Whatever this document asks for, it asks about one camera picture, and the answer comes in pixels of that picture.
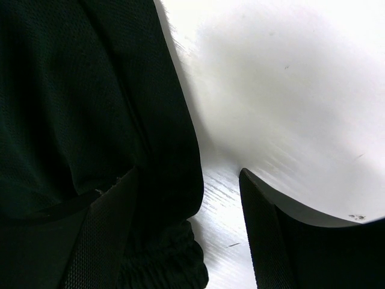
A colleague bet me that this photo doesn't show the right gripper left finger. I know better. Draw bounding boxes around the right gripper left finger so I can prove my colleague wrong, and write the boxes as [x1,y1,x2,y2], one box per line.
[1,169,138,288]

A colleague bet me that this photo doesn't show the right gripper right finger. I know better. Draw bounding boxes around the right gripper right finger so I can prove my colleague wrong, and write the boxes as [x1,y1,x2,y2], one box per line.
[239,169,384,288]

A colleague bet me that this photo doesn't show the black shorts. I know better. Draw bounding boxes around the black shorts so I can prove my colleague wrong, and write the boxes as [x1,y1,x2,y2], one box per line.
[1,1,209,288]

